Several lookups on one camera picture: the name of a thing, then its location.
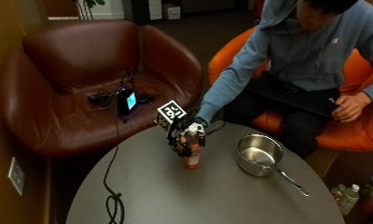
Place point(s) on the orange drink bottle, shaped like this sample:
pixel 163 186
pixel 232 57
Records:
pixel 193 151

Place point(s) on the black keyboard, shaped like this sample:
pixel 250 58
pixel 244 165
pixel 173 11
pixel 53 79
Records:
pixel 292 93

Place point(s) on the orange armchair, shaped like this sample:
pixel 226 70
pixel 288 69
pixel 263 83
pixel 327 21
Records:
pixel 352 124

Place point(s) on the white marker cube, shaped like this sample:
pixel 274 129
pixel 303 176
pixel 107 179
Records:
pixel 171 113

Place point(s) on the steel saucepan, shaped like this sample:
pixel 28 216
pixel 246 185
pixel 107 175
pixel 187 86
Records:
pixel 259 155

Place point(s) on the person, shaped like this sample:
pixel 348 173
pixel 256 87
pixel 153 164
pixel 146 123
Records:
pixel 303 62

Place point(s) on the black device with lit screen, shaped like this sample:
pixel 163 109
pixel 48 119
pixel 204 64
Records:
pixel 127 102

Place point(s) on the clear bottle with white cap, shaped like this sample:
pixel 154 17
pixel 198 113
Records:
pixel 349 199

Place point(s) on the brown leather armchair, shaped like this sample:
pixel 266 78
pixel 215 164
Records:
pixel 95 84

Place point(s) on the white box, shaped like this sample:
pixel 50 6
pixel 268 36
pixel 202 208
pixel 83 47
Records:
pixel 171 11

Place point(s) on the white wall outlet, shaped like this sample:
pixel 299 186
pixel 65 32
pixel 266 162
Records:
pixel 16 176

